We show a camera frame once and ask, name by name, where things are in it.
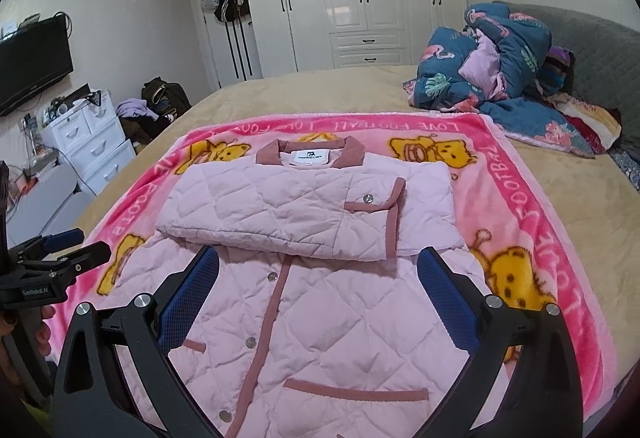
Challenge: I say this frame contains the pink quilted jacket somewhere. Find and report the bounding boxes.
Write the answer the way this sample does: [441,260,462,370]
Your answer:
[106,138,485,437]

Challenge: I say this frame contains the purple clothes pile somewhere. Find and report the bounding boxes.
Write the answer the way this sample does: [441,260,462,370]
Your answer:
[116,98,158,122]

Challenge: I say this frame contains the person's hand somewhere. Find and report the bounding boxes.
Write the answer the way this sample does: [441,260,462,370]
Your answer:
[1,307,53,392]

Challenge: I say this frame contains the white drawer chest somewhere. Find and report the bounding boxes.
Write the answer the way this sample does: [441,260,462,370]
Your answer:
[40,90,136,195]

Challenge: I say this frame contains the pink cartoon bear blanket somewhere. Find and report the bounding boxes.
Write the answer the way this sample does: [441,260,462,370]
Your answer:
[52,113,617,414]

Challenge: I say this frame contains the dark bag on floor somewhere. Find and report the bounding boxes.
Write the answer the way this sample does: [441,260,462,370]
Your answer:
[141,77,191,122]

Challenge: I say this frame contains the black television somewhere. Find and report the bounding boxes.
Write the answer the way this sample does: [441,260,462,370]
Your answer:
[0,13,74,116]

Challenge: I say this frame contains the striped folded blanket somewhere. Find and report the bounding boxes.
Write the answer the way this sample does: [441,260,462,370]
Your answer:
[548,92,622,154]

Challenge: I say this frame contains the blue flamingo duvet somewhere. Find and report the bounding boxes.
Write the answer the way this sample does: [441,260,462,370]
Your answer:
[402,4,596,158]

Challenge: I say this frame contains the grey headboard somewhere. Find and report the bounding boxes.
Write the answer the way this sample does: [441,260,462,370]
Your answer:
[509,4,640,158]

